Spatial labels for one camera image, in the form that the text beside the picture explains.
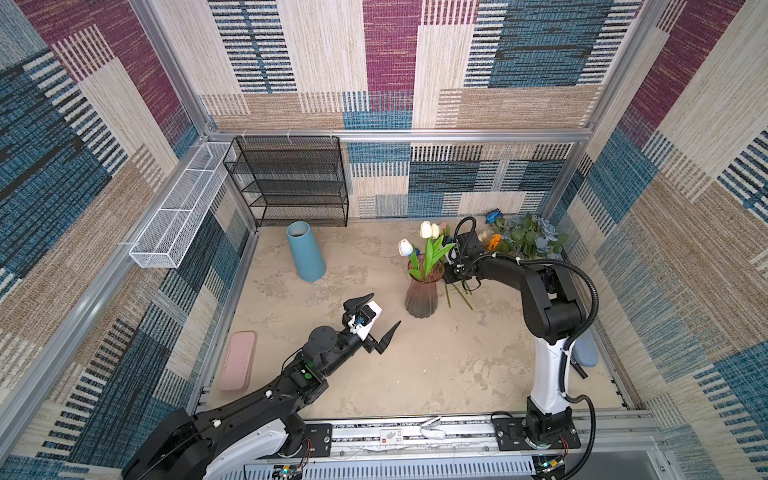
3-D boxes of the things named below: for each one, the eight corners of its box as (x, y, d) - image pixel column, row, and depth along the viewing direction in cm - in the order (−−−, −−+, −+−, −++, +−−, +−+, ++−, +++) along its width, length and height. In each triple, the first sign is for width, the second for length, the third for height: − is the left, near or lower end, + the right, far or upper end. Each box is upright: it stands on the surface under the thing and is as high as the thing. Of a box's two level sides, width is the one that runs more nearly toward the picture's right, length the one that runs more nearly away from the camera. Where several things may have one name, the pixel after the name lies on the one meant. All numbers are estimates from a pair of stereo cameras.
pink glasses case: (221, 392, 83) (216, 389, 81) (234, 336, 93) (230, 332, 91) (248, 389, 84) (243, 386, 81) (257, 334, 94) (254, 329, 91)
